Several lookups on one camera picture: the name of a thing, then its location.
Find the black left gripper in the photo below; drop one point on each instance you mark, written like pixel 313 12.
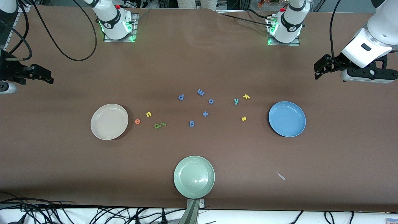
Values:
pixel 338 61

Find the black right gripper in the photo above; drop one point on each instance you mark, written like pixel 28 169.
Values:
pixel 8 67

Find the green foam letter p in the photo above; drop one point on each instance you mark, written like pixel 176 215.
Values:
pixel 157 126

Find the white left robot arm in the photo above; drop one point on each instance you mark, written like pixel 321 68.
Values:
pixel 376 37

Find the blue plate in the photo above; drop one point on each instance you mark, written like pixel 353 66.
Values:
pixel 287 119

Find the beige plate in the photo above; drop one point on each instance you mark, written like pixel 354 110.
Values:
pixel 108 122

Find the orange plastic items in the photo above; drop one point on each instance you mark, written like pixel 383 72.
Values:
pixel 267 2

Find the white tape scrap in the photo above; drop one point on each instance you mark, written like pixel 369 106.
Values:
pixel 281 176

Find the brown table cover sheet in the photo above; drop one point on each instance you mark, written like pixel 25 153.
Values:
pixel 199 62

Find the blue foam letter m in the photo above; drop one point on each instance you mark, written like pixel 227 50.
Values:
pixel 201 92

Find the beige trouser leg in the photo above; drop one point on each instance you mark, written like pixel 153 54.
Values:
pixel 186 3
pixel 208 4

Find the green plate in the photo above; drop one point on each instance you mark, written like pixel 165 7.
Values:
pixel 194 177

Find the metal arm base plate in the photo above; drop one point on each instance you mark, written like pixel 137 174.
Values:
pixel 295 44
pixel 107 39

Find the aluminium frame profile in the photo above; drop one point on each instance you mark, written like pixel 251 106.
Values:
pixel 16 23

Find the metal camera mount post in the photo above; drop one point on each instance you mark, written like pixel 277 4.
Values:
pixel 190 214

